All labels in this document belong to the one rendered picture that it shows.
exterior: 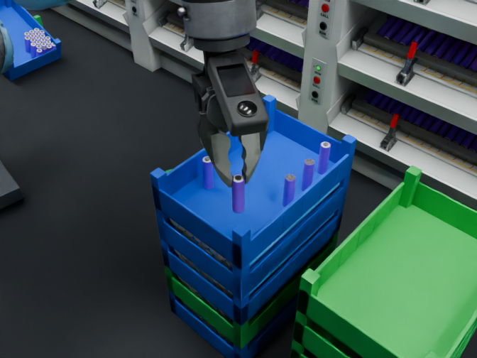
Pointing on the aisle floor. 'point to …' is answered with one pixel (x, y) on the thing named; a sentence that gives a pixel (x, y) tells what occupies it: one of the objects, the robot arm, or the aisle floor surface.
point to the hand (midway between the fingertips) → (238, 178)
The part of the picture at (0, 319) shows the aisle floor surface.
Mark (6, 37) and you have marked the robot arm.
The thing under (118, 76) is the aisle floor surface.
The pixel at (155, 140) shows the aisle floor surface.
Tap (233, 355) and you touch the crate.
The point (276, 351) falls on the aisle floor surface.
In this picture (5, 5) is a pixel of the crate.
